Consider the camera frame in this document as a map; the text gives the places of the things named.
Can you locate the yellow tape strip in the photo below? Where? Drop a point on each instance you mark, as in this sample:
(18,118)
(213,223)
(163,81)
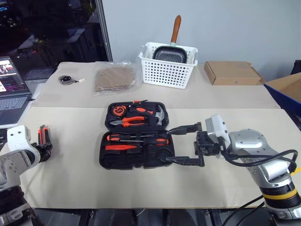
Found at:
(296,170)

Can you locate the orange black slotted screwdriver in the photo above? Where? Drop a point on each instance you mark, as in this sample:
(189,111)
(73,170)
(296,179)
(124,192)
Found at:
(115,137)

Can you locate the flat brown cardboard box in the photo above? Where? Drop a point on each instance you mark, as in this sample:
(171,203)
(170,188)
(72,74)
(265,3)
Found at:
(232,73)

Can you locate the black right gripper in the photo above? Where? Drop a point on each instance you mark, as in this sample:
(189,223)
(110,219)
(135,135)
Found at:
(203,146)

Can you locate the open laptop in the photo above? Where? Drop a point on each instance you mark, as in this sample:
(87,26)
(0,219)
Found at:
(11,94)

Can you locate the steel claw hammer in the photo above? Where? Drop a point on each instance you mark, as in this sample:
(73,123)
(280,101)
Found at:
(160,116)

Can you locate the orange black phillips screwdriver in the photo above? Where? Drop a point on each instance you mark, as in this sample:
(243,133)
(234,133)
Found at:
(161,141)

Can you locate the orange black tape measure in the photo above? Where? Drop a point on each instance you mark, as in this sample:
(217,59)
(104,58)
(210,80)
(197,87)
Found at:
(118,110)

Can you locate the metal pole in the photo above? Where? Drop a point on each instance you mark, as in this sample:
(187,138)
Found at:
(104,30)

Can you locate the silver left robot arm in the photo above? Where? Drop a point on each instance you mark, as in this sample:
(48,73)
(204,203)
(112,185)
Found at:
(9,164)

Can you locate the black tool kit case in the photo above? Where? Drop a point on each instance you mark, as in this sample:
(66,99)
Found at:
(150,154)

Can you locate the round black tin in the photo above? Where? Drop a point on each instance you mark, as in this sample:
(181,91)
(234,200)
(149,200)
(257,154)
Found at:
(65,80)

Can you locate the black chair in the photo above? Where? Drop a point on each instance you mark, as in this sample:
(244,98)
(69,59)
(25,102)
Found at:
(296,67)

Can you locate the thin small screwdriver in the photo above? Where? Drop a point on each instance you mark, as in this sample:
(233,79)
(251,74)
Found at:
(140,102)

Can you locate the white perforated plastic basket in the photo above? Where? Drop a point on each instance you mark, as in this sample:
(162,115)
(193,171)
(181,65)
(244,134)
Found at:
(164,73)

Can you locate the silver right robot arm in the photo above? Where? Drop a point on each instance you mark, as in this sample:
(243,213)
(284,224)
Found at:
(249,141)

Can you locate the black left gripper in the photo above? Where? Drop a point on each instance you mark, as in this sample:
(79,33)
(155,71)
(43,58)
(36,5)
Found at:
(44,150)

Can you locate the clear bag brown paper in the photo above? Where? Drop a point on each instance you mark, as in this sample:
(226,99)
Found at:
(115,78)

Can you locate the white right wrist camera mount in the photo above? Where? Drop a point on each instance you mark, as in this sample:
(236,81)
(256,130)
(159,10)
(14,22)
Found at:
(215,127)

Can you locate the open blue cardboard box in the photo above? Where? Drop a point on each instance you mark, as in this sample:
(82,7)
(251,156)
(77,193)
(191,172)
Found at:
(287,87)

